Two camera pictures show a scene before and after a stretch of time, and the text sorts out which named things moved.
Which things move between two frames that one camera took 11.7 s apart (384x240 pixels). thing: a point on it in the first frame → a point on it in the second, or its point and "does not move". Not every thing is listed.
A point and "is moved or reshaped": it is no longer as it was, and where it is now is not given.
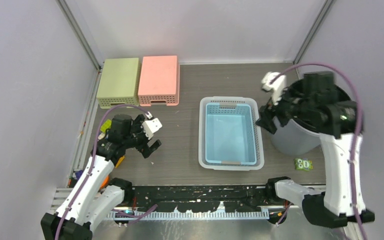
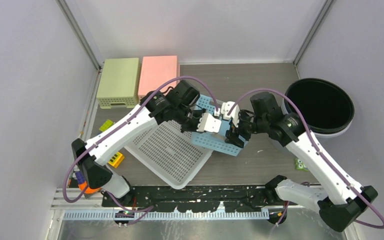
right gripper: [266, 113] → [232, 135]
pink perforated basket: [159, 80] does not move
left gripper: [152, 147] → [193, 129]
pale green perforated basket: [119, 82] does not move
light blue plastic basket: [230, 137] → [173, 155]
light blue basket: [229, 134] is moved or reshaped
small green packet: [303, 164] does not move
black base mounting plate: [203, 199] does not move
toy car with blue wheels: [105, 125] does not move
